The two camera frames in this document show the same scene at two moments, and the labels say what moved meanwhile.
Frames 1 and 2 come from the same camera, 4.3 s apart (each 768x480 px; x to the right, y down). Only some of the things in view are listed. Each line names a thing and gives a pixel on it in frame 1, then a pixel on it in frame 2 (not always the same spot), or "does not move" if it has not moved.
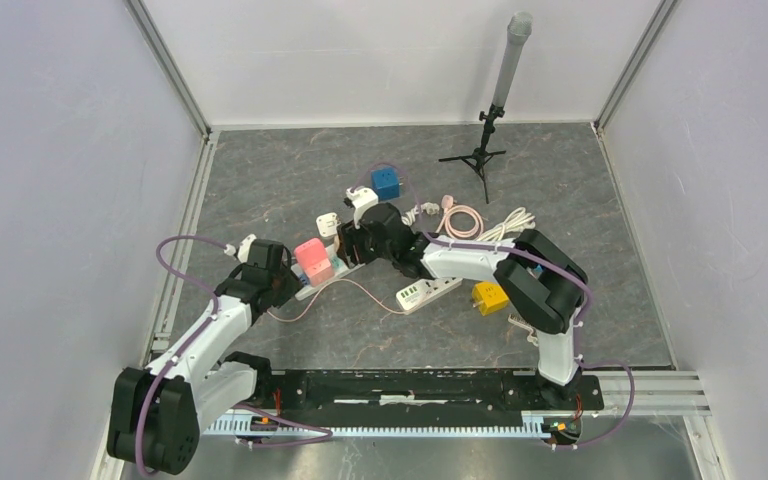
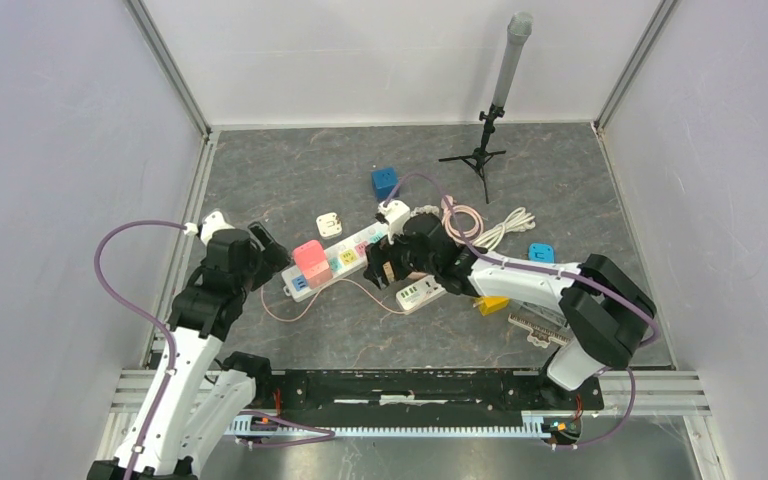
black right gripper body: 364,248 to 402,258
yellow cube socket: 490,297 does not move
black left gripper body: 285,285 to 247,276
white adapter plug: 327,224 does not move
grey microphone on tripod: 519,28 does not move
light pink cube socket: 312,256 does not move
